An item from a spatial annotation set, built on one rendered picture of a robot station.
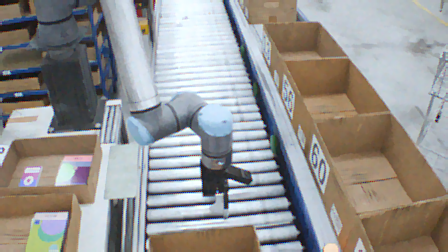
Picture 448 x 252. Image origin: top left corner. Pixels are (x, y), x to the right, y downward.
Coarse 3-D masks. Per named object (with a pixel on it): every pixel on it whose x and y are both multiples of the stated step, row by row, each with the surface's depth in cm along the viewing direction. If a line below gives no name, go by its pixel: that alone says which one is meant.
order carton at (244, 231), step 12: (228, 228) 102; (240, 228) 102; (252, 228) 103; (156, 240) 101; (168, 240) 102; (180, 240) 102; (192, 240) 103; (204, 240) 104; (216, 240) 104; (228, 240) 105; (240, 240) 106; (252, 240) 106
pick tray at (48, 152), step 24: (24, 144) 147; (48, 144) 148; (72, 144) 149; (96, 144) 143; (0, 168) 131; (24, 168) 144; (48, 168) 144; (96, 168) 140; (0, 192) 124; (24, 192) 125; (48, 192) 126
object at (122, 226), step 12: (120, 120) 179; (120, 132) 192; (120, 204) 171; (132, 204) 207; (120, 216) 165; (132, 216) 200; (108, 228) 126; (120, 228) 159; (132, 228) 193; (108, 240) 123; (120, 240) 155; (132, 240) 186
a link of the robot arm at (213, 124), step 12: (204, 108) 104; (216, 108) 105; (204, 120) 101; (216, 120) 101; (228, 120) 101; (204, 132) 102; (216, 132) 101; (228, 132) 102; (204, 144) 105; (216, 144) 103; (228, 144) 105; (216, 156) 105
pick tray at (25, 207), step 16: (0, 208) 121; (16, 208) 122; (32, 208) 123; (48, 208) 124; (64, 208) 125; (0, 224) 120; (16, 224) 120; (80, 224) 122; (0, 240) 114; (16, 240) 114
